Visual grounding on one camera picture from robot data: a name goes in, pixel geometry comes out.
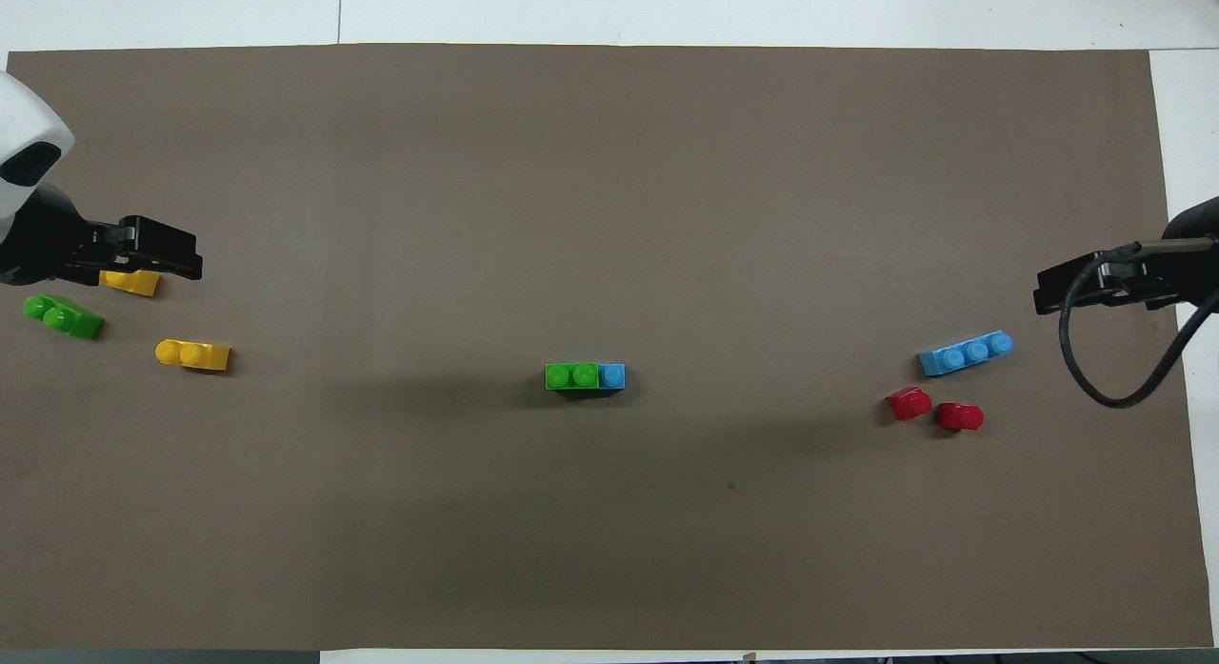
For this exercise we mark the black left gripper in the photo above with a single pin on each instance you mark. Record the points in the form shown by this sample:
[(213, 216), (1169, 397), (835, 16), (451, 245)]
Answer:
[(48, 245)]

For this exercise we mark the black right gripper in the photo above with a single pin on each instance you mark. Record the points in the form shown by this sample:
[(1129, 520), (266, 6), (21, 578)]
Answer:
[(1157, 278)]

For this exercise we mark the green two-stud toy block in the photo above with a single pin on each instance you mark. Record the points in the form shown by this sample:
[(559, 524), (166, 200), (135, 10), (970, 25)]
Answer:
[(65, 318), (571, 375)]

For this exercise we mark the small blue toy block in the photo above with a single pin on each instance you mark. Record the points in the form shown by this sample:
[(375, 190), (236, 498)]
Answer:
[(612, 375)]

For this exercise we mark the yellow two-stud toy block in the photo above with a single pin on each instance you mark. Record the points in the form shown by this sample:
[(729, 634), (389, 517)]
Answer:
[(133, 283), (195, 355)]

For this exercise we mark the blue three-stud toy block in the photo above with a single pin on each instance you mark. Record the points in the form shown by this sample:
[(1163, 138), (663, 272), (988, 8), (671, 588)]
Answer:
[(967, 352)]

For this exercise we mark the red one-stud toy block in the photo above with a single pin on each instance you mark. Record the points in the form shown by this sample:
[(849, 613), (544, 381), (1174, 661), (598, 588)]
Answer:
[(960, 416), (909, 403)]

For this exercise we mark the brown table mat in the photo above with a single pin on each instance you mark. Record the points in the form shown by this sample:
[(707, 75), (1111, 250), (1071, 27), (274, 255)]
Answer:
[(609, 216)]

